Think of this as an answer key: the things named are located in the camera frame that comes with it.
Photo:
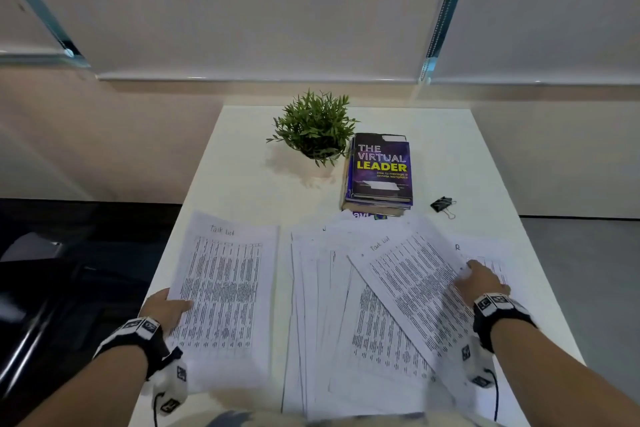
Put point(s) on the person's left hand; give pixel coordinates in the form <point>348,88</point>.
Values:
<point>159,309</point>

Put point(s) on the person's right hand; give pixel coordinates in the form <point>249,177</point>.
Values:
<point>484,284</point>

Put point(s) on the person's left thumb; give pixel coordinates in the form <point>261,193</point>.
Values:
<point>181,306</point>

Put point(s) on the person's right thumb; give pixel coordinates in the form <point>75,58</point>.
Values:
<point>460,287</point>

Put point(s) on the printed table paper sheet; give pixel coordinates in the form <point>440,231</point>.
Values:
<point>225,291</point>
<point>415,286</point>

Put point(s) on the person's left forearm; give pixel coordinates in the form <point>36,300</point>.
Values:
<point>95,394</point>

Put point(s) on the person's right forearm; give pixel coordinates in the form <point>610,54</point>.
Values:
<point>560,376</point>

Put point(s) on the black white right wristband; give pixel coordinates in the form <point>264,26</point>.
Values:
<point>500,314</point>

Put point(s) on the black white wristband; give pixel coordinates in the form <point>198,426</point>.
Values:
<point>137,336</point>
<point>500,314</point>

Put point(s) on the black white left wristband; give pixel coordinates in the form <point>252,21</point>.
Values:
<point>137,336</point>

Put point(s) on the black binder clip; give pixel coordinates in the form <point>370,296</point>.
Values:
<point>443,204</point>

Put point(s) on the purple white booklet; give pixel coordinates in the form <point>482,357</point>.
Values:
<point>367,215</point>

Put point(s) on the black furniture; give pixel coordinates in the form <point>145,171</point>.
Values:
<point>60,301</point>

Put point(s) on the pile of printed papers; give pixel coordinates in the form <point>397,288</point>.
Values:
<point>340,341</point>

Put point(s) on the thick beige-paged book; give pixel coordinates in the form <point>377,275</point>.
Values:
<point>350,204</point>

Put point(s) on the purple cover book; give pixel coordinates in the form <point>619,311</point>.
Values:
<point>381,169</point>

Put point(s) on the white plant pot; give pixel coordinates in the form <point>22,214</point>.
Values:
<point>320,157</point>

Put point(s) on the green artificial plant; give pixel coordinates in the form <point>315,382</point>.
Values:
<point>314,124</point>

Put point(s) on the wide white roller blind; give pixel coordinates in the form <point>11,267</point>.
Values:
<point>240,6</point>

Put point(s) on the narrow white roller blind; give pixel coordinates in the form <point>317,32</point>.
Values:
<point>25,21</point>

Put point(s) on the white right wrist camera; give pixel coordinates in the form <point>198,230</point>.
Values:
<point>475,359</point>

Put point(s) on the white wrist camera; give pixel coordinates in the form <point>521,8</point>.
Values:
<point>171,386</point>
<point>475,359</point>

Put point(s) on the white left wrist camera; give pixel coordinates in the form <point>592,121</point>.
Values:
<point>171,386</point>

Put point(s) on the teal window frame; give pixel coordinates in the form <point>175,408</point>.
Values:
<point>45,16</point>

